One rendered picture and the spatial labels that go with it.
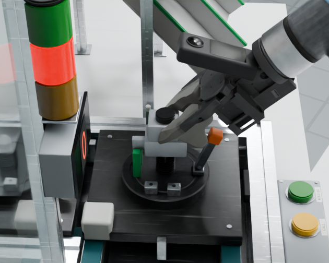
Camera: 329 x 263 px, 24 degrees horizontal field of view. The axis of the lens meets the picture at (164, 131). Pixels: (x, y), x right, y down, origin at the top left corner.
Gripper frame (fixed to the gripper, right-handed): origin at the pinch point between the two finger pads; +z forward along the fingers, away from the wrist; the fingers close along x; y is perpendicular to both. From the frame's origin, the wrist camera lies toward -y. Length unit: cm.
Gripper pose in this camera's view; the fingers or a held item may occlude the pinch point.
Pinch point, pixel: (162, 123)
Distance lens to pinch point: 114.7
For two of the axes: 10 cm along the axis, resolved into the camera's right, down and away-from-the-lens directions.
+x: 0.5, -6.4, 7.7
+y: 7.0, 5.7, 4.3
